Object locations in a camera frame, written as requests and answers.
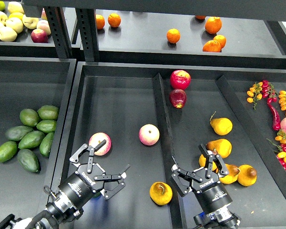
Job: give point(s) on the green avocado top left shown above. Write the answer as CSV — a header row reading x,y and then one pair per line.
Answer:
x,y
29,117

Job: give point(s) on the black shelf post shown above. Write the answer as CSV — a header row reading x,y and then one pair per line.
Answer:
x,y
59,32
88,31

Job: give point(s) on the orange right middle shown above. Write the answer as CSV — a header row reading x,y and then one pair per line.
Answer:
x,y
221,39

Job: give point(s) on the yellow pear with stem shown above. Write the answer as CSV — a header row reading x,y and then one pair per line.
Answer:
x,y
221,126

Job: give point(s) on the bright red apple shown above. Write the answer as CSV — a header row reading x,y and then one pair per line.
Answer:
x,y
180,79

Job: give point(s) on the mixed tomato cluster lower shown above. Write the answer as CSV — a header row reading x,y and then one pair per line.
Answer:
x,y
280,144

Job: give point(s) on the dark avocado left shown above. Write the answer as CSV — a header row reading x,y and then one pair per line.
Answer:
x,y
18,132

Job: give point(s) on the dark avocado bottom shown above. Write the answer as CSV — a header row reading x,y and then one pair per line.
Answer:
x,y
28,160

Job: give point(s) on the yellow pear lying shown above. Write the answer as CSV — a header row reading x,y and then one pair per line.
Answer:
x,y
232,176

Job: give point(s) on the green avocado top right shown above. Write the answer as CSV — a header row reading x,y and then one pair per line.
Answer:
x,y
48,112

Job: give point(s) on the orange cherry tomato vine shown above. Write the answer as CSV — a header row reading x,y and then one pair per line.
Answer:
x,y
254,94

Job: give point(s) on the green avocado middle right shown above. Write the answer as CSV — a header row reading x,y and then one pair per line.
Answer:
x,y
47,126

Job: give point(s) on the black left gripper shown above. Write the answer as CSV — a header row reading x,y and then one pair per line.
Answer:
x,y
88,180

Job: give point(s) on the pink apple left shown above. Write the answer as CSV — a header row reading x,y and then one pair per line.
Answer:
x,y
97,139

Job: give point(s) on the green avocado right lower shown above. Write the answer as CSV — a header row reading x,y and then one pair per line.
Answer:
x,y
45,146

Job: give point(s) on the black upper left tray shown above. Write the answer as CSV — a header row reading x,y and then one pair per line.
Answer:
x,y
23,46

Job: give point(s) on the pink apple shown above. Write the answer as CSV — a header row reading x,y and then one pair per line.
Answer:
x,y
149,134
97,139

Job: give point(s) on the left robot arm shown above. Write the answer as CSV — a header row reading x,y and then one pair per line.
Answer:
x,y
58,211

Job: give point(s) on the red apple on shelf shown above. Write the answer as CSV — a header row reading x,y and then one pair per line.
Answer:
x,y
39,36

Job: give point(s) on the red cherry tomato vine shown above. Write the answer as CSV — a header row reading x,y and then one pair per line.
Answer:
x,y
268,92

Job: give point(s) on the dark green avocado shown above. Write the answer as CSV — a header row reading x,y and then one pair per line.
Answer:
x,y
96,195

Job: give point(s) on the dark red apple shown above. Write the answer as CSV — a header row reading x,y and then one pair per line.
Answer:
x,y
178,98

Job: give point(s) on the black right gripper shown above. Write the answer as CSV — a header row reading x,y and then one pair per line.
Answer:
x,y
210,192

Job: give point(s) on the black shelf post left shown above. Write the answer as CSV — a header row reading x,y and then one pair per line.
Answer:
x,y
59,32

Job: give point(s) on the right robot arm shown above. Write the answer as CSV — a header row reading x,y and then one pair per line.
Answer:
x,y
215,221

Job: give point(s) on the orange front right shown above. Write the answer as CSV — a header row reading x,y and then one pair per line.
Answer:
x,y
212,46

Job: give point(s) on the black centre tray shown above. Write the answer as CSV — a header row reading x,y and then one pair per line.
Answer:
x,y
119,100

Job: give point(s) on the yellow pear small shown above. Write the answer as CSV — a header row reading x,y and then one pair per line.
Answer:
x,y
202,160

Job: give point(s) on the pink apple centre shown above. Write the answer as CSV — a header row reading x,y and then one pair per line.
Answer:
x,y
149,134

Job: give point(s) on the black shelf post right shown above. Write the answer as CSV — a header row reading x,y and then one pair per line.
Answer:
x,y
88,31

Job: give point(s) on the bright green avocado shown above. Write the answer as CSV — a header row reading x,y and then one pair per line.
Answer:
x,y
7,151

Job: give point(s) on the red chili pepper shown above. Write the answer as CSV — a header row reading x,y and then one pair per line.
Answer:
x,y
276,121

